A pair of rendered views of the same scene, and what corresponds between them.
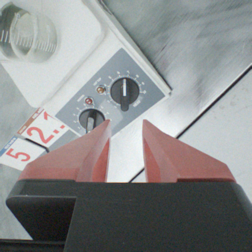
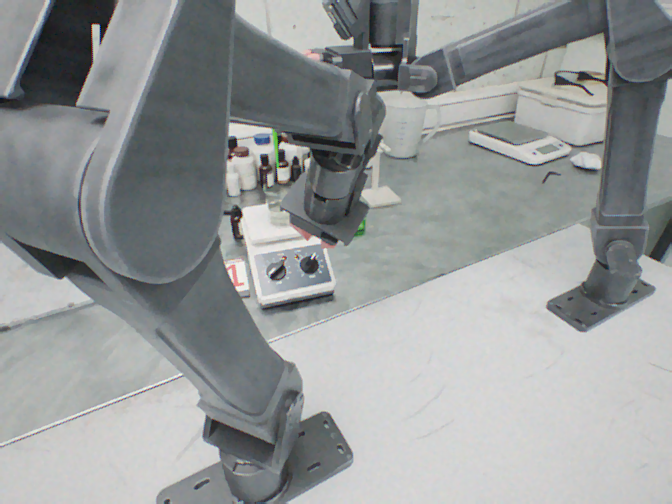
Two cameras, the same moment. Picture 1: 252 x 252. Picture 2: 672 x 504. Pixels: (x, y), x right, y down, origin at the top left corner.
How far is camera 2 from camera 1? 55 cm
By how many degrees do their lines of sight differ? 64
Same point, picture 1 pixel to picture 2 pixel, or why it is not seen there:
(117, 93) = (305, 262)
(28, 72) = (262, 227)
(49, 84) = (272, 234)
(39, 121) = not seen: hidden behind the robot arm
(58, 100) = (264, 249)
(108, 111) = (291, 271)
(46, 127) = not seen: hidden behind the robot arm
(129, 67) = (319, 254)
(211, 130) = (355, 319)
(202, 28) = (365, 273)
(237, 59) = (381, 290)
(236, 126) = (372, 321)
